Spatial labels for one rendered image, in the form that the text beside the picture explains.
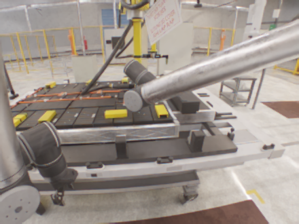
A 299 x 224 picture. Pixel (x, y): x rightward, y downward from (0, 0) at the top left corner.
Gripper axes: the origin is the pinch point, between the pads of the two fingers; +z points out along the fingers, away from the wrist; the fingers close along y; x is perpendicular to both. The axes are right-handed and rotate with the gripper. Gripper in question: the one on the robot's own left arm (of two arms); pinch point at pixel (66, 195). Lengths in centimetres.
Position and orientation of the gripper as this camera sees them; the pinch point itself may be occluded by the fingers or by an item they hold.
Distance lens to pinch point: 86.5
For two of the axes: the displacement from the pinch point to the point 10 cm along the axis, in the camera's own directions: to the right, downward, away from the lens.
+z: 0.0, 8.9, 4.5
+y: -0.3, 4.5, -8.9
